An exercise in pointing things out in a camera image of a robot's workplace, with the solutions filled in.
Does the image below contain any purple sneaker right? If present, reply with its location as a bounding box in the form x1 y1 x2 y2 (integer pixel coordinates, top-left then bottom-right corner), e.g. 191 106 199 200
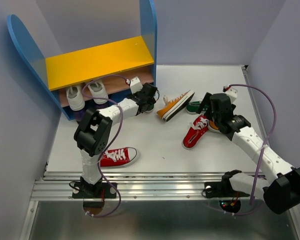
94 102 110 110

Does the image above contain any white sneaker right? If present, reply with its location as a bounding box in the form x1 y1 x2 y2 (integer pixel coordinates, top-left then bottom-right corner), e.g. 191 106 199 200
87 80 108 105

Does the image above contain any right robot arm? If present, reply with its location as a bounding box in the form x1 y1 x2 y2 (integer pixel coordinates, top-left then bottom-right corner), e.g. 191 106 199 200
200 92 300 214

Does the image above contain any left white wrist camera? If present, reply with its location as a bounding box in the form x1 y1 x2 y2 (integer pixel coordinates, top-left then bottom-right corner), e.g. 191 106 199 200
129 76 143 94

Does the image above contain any orange sneaker under gripper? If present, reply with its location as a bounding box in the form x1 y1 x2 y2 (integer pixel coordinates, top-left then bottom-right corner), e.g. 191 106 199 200
208 120 220 133

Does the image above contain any blue yellow shoe shelf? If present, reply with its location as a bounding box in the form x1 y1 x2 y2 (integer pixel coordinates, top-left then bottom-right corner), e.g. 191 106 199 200
7 0 157 120

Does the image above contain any red sneaker front left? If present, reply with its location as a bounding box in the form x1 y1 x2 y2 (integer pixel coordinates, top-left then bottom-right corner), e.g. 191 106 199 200
100 147 139 168

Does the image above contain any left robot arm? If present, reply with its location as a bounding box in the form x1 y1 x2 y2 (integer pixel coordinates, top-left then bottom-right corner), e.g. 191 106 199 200
69 83 159 199

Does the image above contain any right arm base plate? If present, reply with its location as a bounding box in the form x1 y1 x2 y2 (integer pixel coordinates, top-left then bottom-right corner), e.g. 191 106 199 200
201 181 250 199

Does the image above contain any white sneaker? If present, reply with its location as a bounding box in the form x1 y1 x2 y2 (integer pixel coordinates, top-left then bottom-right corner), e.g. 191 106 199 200
87 80 108 105
65 84 85 112

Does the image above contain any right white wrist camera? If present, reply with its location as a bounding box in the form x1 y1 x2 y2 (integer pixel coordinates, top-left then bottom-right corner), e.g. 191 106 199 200
222 85 238 104

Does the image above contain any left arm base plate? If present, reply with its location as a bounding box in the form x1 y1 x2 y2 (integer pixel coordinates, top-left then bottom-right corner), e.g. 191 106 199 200
68 181 117 200

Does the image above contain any red sneaker centre right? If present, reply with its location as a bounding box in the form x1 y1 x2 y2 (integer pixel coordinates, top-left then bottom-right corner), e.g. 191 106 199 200
182 114 209 149

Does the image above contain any orange sneaker on side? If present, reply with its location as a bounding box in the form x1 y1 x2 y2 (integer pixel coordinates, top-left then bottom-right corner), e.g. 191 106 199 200
156 90 195 122

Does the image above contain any aluminium rail frame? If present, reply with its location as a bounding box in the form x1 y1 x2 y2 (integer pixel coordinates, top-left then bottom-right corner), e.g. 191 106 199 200
19 65 300 240

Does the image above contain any red sneaker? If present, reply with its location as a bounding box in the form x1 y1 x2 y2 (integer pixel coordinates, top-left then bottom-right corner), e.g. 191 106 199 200
100 147 139 168
182 114 209 149

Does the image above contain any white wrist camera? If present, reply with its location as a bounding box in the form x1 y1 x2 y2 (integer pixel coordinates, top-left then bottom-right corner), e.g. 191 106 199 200
129 76 143 94
222 85 238 104

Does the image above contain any purple sneaker left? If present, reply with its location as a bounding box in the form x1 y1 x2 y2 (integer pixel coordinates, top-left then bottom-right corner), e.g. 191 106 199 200
73 108 86 122

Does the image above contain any purple sneaker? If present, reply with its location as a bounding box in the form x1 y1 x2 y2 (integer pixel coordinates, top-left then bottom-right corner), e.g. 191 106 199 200
94 102 110 110
73 108 86 122

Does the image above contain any white sneaker left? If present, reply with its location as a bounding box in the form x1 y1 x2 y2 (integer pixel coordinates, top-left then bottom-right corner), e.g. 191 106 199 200
65 84 85 112

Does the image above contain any green sneaker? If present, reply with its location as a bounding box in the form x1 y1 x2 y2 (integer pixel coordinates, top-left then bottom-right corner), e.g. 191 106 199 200
185 101 201 115
145 103 155 113

